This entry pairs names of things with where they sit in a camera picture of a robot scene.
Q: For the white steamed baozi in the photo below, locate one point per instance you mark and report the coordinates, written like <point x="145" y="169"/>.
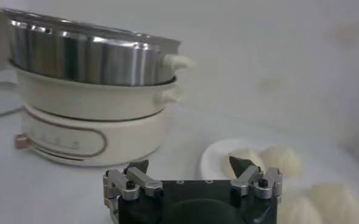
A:
<point x="281" y="161"/>
<point x="253" y="154"/>
<point x="298" y="213"/>
<point x="337" y="204"/>

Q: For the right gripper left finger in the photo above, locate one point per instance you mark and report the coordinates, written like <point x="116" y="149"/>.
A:
<point x="142" y="179"/>

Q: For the white round plate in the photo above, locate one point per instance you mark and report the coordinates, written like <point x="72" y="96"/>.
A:
<point x="212" y="158"/>

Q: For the cream electric cooker base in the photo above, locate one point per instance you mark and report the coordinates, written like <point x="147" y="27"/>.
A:
<point x="90" y="100"/>

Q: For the stainless steel steamer basket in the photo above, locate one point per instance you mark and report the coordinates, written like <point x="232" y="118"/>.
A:
<point x="75" y="58"/>

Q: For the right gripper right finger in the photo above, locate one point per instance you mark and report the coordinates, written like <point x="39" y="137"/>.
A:
<point x="249" y="179"/>

